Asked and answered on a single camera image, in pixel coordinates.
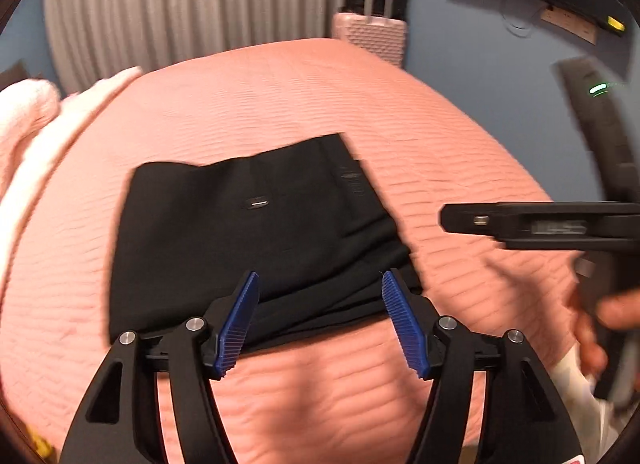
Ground person's right hand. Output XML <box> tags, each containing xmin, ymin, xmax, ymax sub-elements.
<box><xmin>566</xmin><ymin>287</ymin><xmax>640</xmax><ymax>378</ymax></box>

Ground yellow object beside bed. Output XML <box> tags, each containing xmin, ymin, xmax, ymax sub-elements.
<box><xmin>28</xmin><ymin>430</ymin><xmax>56</xmax><ymax>463</ymax></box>

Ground wooden wall socket plate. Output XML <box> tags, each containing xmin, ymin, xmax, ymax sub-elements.
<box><xmin>540</xmin><ymin>7</ymin><xmax>597</xmax><ymax>45</ymax></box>

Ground dark grey bed headboard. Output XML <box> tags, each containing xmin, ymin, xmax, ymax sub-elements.
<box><xmin>0</xmin><ymin>60</ymin><xmax>29</xmax><ymax>90</ymax></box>

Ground salmon quilted bedspread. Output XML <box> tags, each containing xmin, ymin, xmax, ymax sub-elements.
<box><xmin>0</xmin><ymin>37</ymin><xmax>584</xmax><ymax>464</ymax></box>

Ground black pants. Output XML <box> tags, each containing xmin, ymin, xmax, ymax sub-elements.
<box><xmin>108</xmin><ymin>134</ymin><xmax>423</xmax><ymax>351</ymax></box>

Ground grey pleated curtain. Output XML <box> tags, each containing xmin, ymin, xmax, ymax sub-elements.
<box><xmin>43</xmin><ymin>0</ymin><xmax>344</xmax><ymax>94</ymax></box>

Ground pink dotted pillow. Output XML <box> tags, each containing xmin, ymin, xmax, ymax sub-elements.
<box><xmin>1</xmin><ymin>78</ymin><xmax>61</xmax><ymax>195</ymax></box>

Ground light pink folded blanket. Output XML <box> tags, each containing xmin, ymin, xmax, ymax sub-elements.
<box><xmin>1</xmin><ymin>66</ymin><xmax>143</xmax><ymax>282</ymax></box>

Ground pink hard-shell suitcase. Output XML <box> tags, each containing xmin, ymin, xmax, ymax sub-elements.
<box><xmin>332</xmin><ymin>0</ymin><xmax>408</xmax><ymax>68</ymax></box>

